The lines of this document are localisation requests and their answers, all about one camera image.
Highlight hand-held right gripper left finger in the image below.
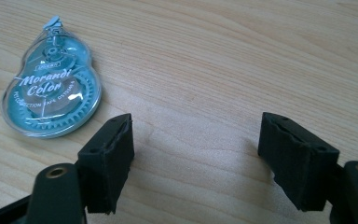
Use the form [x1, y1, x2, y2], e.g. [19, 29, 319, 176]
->
[76, 113, 135, 216]

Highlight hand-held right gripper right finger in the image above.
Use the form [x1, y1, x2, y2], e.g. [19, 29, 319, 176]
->
[257, 111, 340, 213]

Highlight teal correction tape dispenser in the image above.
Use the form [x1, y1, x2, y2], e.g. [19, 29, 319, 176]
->
[0, 15, 103, 139]

